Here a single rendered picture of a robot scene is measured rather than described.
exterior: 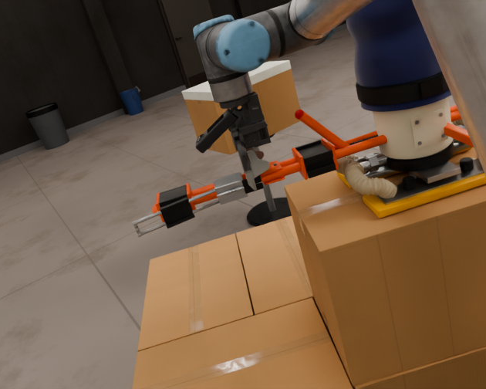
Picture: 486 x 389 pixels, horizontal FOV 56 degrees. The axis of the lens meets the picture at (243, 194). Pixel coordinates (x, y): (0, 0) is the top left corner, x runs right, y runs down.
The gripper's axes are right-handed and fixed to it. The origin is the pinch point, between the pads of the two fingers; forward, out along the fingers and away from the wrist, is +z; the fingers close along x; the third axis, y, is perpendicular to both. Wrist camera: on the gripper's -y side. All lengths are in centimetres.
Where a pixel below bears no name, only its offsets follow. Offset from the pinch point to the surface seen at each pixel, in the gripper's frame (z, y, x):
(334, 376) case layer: 53, 6, -14
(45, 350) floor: 107, -135, 118
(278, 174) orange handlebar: -0.2, 7.0, -2.5
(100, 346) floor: 107, -100, 105
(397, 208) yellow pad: 11.4, 29.5, -13.5
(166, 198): -2.5, -19.8, -1.7
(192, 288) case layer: 53, -31, 47
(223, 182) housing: -1.7, -6.0, -0.6
